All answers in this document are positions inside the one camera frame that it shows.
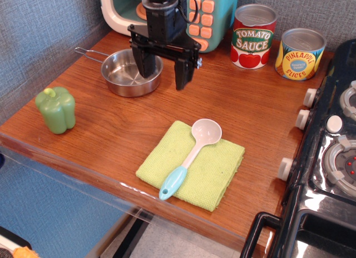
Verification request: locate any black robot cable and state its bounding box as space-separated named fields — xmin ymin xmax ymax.
xmin=177 ymin=0 xmax=201 ymax=24

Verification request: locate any teal toy microwave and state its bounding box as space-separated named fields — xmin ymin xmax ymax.
xmin=100 ymin=0 xmax=238 ymax=53

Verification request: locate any white stove knob middle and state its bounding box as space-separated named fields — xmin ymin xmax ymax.
xmin=295 ymin=110 xmax=310 ymax=130

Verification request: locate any green folded cloth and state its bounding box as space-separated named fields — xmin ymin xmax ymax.
xmin=136 ymin=121 xmax=245 ymax=212

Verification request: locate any black toy stove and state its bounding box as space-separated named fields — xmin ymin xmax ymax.
xmin=241 ymin=39 xmax=355 ymax=257

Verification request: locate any tomato sauce can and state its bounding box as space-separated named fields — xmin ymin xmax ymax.
xmin=230 ymin=4 xmax=277 ymax=70

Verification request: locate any white stove knob bottom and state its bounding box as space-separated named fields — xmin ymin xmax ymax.
xmin=278 ymin=157 xmax=294 ymax=182

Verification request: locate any white stove knob top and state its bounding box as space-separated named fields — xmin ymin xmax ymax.
xmin=303 ymin=88 xmax=318 ymax=108

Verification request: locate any green toy bell pepper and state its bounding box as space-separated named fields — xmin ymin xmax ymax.
xmin=35 ymin=87 xmax=76 ymax=134

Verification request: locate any white stove knob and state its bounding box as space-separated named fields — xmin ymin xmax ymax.
xmin=303 ymin=88 xmax=318 ymax=108
xmin=278 ymin=157 xmax=294 ymax=182
xmin=295 ymin=110 xmax=310 ymax=130

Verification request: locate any white and teal spoon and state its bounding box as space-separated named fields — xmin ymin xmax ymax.
xmin=159 ymin=118 xmax=222 ymax=201

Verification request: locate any pineapple slices can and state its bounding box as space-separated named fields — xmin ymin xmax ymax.
xmin=275 ymin=28 xmax=327 ymax=81

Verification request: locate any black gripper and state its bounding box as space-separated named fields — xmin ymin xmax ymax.
xmin=127 ymin=2 xmax=202 ymax=91

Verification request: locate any small steel pot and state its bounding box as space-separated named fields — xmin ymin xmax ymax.
xmin=75 ymin=47 xmax=164 ymax=97

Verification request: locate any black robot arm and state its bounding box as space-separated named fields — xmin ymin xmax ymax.
xmin=127 ymin=0 xmax=201 ymax=90

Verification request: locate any orange and black object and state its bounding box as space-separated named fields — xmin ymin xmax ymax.
xmin=1 ymin=227 xmax=39 ymax=258

